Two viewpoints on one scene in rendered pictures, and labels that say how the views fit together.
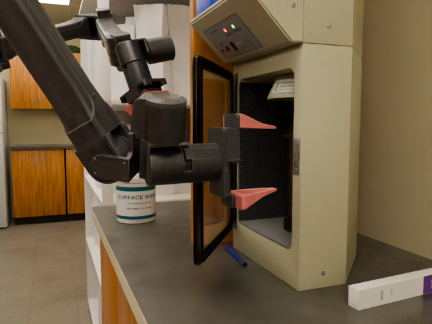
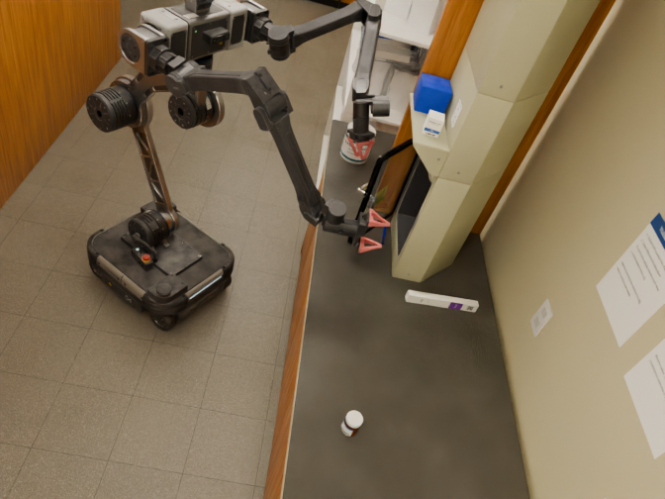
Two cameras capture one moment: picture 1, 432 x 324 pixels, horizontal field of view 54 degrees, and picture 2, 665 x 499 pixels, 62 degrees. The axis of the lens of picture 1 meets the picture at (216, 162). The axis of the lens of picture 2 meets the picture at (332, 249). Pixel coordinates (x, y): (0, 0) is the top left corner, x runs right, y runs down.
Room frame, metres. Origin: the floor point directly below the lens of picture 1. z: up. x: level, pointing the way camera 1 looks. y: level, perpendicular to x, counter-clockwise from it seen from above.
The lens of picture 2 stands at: (-0.72, -0.24, 2.36)
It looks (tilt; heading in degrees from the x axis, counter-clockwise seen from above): 43 degrees down; 12
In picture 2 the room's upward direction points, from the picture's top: 19 degrees clockwise
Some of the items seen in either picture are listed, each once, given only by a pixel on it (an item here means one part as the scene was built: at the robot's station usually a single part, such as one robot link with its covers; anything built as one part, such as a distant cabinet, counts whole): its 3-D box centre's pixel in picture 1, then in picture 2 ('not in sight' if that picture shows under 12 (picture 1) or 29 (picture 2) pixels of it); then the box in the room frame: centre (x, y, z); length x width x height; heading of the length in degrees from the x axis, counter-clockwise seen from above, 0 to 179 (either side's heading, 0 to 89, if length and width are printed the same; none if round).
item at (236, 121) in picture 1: (247, 137); (374, 224); (0.65, -0.05, 1.24); 0.09 x 0.07 x 0.07; 111
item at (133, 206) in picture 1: (135, 197); (357, 143); (1.41, 0.27, 1.02); 0.13 x 0.13 x 0.15
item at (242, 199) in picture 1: (248, 182); (369, 240); (0.65, -0.05, 1.17); 0.09 x 0.07 x 0.07; 111
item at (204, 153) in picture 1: (204, 162); (350, 228); (0.63, 0.02, 1.21); 0.07 x 0.07 x 0.10; 21
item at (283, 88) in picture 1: (306, 87); not in sight; (0.96, -0.20, 1.34); 0.18 x 0.18 x 0.05
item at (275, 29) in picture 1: (238, 29); (423, 133); (0.93, -0.05, 1.46); 0.32 x 0.12 x 0.10; 21
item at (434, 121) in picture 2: not in sight; (433, 124); (0.86, -0.07, 1.54); 0.05 x 0.05 x 0.06; 14
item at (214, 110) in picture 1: (215, 156); (386, 188); (0.94, 0.00, 1.19); 0.30 x 0.01 x 0.40; 165
